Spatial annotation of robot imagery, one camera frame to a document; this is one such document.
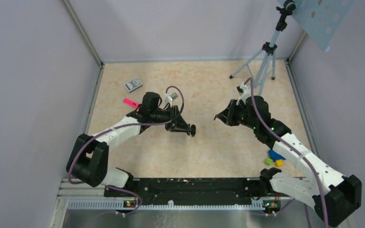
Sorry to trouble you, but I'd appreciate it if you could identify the yellow cube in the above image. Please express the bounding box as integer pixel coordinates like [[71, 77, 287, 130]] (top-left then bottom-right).
[[274, 160, 284, 167]]

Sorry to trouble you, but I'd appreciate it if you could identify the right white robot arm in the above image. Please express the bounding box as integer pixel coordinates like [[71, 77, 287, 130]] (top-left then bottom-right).
[[214, 95, 362, 227]]

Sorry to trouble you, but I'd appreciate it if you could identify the white cable duct rail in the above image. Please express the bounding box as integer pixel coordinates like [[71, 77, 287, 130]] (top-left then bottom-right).
[[67, 199, 265, 211]]

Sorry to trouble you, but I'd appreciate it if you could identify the green cube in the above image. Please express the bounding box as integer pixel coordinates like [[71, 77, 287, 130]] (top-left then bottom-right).
[[264, 158, 274, 166]]

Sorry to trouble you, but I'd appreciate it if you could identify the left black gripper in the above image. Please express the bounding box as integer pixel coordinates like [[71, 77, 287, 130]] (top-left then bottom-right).
[[151, 105, 192, 133]]

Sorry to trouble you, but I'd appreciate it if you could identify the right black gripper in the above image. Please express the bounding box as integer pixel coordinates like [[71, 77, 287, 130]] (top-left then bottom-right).
[[217, 99, 258, 130]]

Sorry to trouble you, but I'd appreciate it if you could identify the pink marker pen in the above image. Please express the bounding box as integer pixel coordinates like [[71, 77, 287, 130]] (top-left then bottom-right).
[[123, 98, 139, 109]]

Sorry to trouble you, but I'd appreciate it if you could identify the blue toy car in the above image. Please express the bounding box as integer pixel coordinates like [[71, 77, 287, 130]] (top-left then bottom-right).
[[268, 150, 285, 161]]

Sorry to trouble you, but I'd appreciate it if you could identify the perforated blue metal panel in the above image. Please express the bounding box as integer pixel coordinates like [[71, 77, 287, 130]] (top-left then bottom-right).
[[277, 0, 355, 52]]

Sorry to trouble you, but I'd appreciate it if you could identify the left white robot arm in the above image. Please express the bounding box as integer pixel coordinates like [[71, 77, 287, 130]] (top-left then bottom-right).
[[66, 92, 196, 196]]

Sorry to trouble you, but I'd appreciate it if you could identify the black earbud charging case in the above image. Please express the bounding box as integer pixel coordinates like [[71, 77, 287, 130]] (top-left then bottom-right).
[[190, 124, 196, 137]]

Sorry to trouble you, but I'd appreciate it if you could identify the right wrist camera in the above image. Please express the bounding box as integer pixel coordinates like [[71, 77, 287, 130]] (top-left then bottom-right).
[[236, 83, 252, 105]]

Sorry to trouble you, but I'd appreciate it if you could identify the light blue tripod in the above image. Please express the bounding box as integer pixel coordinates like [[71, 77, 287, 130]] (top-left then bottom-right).
[[229, 0, 298, 95]]

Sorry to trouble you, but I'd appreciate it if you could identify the grey playing card box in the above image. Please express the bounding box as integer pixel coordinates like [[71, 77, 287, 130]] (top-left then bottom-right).
[[124, 77, 143, 93]]

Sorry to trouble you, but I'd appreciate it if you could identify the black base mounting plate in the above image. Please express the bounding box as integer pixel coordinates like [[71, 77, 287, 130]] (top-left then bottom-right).
[[104, 177, 285, 206]]

